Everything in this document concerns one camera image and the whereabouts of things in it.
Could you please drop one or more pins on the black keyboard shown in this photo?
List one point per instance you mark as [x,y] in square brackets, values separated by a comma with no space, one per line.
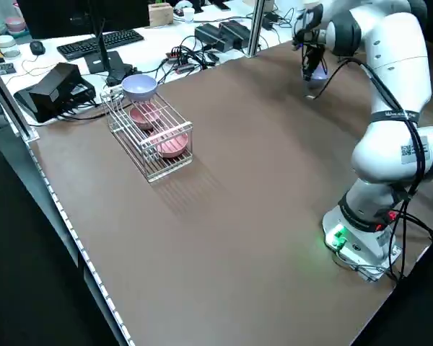
[101,43]

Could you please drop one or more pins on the black computer mouse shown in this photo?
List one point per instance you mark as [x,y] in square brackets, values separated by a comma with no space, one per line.
[37,47]

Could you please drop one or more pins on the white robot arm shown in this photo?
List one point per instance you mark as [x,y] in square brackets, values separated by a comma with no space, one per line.
[393,54]

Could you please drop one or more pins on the pink bowl stack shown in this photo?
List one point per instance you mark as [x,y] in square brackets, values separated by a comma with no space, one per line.
[15,25]

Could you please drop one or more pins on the black monitor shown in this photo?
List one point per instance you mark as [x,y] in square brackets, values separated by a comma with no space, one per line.
[75,18]

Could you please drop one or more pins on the black power adapter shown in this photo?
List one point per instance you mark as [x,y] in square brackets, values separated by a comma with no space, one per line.
[236,32]
[209,36]

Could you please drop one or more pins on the black monitor stand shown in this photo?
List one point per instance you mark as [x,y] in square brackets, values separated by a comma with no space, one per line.
[102,54]

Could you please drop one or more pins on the red black usb hub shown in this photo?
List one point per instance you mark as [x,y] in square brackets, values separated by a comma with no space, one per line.
[180,61]

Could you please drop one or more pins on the aluminium camera post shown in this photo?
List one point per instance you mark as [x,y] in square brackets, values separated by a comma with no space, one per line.
[256,29]

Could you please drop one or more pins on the white paper cup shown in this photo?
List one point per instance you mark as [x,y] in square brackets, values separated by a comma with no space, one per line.
[189,16]

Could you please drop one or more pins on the white desk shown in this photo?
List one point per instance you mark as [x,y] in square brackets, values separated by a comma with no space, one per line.
[149,54]

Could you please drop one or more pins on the black box device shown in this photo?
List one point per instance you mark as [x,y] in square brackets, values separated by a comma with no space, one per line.
[57,86]

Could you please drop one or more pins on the purple bowl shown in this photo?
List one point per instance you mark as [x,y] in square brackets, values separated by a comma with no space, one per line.
[139,86]
[319,82]

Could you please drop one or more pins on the aluminium frame post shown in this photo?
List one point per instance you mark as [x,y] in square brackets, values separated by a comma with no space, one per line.
[11,104]

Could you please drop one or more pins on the white round container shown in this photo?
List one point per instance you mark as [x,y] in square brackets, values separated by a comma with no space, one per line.
[6,45]

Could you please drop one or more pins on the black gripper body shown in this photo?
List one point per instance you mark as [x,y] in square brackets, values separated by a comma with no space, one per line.
[310,21]

